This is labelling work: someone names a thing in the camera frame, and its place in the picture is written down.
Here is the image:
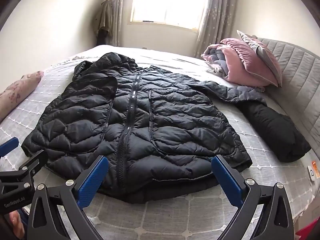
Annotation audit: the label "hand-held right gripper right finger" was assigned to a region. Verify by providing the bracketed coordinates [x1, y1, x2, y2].
[211, 154, 295, 240]

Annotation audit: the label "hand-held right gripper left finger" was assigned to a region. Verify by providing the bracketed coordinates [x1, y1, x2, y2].
[26, 155, 109, 240]

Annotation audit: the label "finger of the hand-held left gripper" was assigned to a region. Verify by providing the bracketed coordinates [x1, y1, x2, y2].
[15, 150, 48, 188]
[0, 137, 19, 158]

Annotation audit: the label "black puffer jacket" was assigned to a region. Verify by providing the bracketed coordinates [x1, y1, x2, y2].
[21, 52, 267, 204]

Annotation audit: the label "hanging clothes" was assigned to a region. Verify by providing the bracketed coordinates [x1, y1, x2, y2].
[95, 0, 113, 46]

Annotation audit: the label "person's left hand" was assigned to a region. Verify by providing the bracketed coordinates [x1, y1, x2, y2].
[9, 209, 26, 238]

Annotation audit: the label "floral pillow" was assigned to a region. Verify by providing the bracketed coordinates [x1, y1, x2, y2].
[0, 70, 45, 123]

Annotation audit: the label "bed with grey checked cover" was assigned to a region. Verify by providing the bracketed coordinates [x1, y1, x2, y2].
[0, 44, 320, 240]

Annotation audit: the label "dark folded garment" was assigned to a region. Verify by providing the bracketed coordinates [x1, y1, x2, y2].
[237, 102, 312, 163]

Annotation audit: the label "small white device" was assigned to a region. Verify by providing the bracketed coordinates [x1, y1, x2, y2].
[306, 164, 320, 184]

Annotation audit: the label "pink folded quilt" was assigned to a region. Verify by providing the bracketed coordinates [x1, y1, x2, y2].
[201, 38, 265, 90]

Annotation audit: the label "grey quilted headboard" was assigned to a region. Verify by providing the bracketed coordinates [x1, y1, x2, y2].
[256, 37, 320, 153]

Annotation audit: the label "pink and grey pillow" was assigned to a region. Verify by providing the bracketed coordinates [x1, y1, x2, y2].
[236, 30, 283, 87]

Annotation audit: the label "grey patterned curtain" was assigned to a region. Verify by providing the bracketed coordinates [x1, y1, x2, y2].
[194, 0, 239, 58]
[109, 0, 139, 47]

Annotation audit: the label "window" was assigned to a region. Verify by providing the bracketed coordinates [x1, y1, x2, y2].
[129, 0, 208, 30]

